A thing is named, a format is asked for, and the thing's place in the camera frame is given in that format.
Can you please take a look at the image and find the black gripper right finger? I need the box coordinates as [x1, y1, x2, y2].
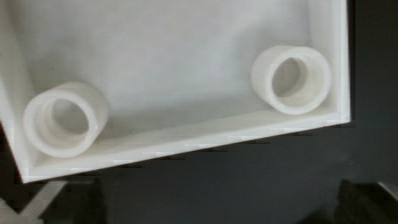
[337, 180, 398, 224]

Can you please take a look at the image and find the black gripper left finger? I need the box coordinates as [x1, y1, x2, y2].
[0, 180, 68, 224]

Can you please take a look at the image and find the white square tabletop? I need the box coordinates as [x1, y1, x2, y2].
[0, 0, 351, 182]

